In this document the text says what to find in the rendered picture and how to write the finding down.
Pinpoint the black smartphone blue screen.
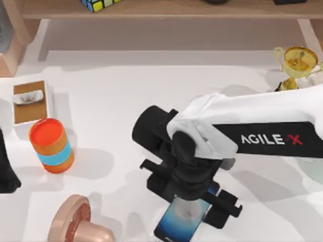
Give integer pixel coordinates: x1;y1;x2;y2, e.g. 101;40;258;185
153;183;221;242

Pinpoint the rose gold round stamp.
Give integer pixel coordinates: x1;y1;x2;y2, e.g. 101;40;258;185
47;193;117;242

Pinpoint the orange can blue band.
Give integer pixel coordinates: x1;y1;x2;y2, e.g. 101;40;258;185
28;117;76;174

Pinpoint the white box brown inside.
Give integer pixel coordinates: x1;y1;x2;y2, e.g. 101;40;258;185
12;79;54;130

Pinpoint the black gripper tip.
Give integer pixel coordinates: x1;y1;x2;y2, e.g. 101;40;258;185
0;128;22;195

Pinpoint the gold trophy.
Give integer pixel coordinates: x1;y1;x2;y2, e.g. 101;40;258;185
274;46;323;92

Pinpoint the white crumpled packet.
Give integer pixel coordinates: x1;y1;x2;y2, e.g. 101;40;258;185
13;89;44;104

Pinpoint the wooden open shelf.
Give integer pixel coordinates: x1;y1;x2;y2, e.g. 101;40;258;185
0;0;323;78

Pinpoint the coloured puzzle cube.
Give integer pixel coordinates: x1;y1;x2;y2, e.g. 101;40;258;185
80;0;122;13

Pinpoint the black flat thing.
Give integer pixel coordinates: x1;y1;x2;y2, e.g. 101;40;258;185
273;0;308;6

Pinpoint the grey blue thing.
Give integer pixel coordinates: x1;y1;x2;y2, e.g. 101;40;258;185
0;0;11;54

